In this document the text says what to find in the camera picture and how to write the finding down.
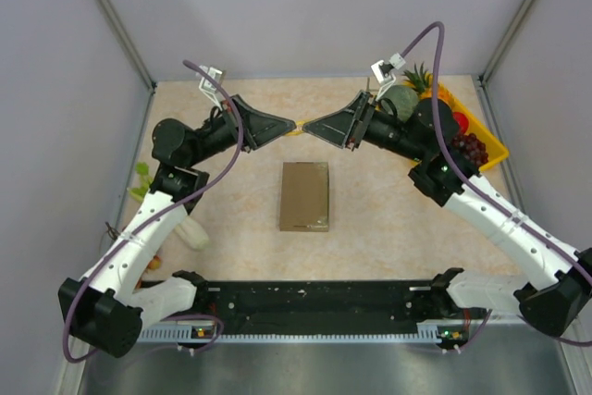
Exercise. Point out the green celery stalk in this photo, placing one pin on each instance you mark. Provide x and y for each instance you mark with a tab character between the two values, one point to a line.
188	230

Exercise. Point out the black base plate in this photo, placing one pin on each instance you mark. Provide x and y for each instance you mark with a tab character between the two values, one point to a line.
359	307

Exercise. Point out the yellow utility knife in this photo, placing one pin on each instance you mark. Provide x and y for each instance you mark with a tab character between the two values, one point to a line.
299	128

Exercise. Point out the red apple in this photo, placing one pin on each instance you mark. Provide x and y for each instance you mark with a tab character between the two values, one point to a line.
462	121

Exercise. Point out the pineapple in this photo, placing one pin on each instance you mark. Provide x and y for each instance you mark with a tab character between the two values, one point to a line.
421	81

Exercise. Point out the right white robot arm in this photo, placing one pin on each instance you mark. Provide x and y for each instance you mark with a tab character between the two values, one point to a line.
554	283

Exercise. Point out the red lychee bunch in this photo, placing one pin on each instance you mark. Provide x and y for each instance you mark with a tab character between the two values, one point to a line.
154	264

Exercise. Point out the brown cardboard express box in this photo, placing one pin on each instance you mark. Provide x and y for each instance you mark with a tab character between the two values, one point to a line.
304	197

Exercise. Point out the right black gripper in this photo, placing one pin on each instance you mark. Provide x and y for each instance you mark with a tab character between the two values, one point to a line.
343	129

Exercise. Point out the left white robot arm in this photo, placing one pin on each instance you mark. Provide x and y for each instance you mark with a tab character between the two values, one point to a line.
104	308

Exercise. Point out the yellow plastic tray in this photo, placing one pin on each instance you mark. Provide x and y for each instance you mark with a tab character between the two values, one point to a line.
496	150

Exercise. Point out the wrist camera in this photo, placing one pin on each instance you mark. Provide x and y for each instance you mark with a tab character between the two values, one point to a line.
208	88
383	72

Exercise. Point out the purple grape bunch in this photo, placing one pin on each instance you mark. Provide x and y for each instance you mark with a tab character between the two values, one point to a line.
471	148

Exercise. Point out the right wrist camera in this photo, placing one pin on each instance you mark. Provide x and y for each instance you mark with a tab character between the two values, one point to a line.
383	72

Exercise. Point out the green melon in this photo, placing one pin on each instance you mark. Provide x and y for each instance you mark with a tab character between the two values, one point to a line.
399	101

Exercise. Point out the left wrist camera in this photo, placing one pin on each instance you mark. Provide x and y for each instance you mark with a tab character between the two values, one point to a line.
208	88

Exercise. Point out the white slotted cable duct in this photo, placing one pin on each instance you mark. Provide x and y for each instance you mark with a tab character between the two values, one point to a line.
198	333

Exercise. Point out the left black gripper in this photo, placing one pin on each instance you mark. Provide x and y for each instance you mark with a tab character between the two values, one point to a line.
259	127

